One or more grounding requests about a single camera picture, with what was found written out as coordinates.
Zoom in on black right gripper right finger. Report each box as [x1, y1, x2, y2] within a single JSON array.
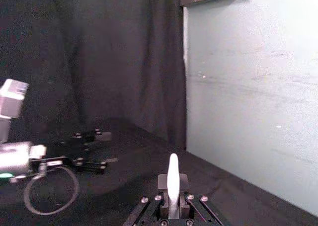
[[177, 173, 224, 226]]

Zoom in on small white plastic piece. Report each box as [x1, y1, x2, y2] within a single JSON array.
[[166, 153, 181, 221]]

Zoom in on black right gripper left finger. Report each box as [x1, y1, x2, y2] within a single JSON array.
[[123, 174, 171, 226]]

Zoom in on black curtain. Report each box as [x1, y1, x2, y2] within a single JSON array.
[[0, 0, 187, 151]]

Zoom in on black table cloth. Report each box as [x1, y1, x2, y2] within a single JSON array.
[[0, 116, 318, 226]]

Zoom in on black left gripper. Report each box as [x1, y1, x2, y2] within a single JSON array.
[[30, 128, 113, 175]]

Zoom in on thin dark gripper cable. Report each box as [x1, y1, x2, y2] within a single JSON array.
[[23, 164, 80, 216]]

